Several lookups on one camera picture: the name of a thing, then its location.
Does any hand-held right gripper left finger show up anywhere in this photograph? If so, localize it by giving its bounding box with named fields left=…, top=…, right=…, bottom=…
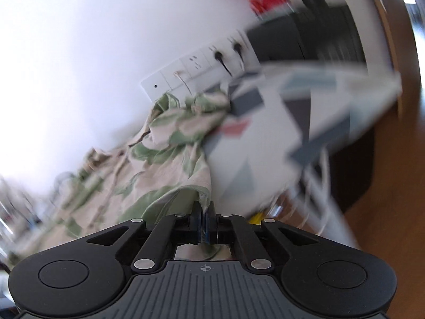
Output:
left=87, top=202, right=204, bottom=274

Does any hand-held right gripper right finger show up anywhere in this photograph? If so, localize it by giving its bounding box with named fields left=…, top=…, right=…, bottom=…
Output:
left=203, top=204, right=320, bottom=274

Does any green leaf print shirt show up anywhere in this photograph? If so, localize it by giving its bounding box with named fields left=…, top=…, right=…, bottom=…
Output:
left=7, top=91, right=233, bottom=263

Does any black box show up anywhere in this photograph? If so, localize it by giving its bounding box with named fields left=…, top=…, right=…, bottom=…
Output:
left=247, top=4, right=367, bottom=67

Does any wooden furniture panel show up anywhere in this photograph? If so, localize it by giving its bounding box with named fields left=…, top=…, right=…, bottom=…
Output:
left=363, top=0, right=420, bottom=115

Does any white cable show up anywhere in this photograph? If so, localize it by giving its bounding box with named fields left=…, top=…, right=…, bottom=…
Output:
left=295, top=149, right=337, bottom=236
left=174, top=70, right=194, bottom=96

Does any white wall socket panel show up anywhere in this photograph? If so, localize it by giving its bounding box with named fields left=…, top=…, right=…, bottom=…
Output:
left=139, top=28, right=260, bottom=102

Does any black plug with cable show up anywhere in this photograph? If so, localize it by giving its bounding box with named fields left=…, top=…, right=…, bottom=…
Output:
left=213, top=51, right=233, bottom=75
left=232, top=41, right=247, bottom=71

